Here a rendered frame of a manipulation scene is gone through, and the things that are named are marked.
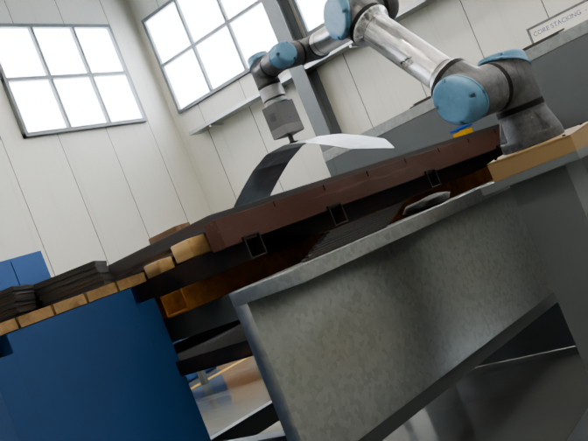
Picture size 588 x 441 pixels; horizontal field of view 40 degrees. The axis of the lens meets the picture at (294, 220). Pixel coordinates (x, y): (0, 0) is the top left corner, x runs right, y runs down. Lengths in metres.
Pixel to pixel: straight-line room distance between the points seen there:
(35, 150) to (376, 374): 10.97
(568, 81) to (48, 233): 9.91
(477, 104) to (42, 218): 10.57
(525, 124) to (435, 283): 0.44
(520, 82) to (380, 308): 0.62
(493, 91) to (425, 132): 1.31
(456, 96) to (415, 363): 0.62
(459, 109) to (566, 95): 1.09
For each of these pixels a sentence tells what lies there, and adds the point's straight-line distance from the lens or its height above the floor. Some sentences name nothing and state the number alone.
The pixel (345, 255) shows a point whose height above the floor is 0.66.
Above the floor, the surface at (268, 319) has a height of 0.60.
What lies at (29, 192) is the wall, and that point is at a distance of 12.15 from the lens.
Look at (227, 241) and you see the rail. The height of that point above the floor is 0.78.
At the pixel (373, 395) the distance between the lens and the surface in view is 1.76.
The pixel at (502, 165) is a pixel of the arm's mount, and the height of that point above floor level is 0.71.
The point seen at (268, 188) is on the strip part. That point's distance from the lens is 2.68.
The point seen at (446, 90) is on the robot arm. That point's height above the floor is 0.92.
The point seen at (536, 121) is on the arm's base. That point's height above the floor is 0.78.
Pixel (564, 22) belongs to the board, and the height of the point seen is 2.12.
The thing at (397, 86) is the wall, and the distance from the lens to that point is 12.18.
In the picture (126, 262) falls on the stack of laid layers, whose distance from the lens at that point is 1.92.
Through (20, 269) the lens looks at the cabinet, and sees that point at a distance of 10.85.
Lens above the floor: 0.71
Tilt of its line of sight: 2 degrees up
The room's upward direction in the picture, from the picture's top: 22 degrees counter-clockwise
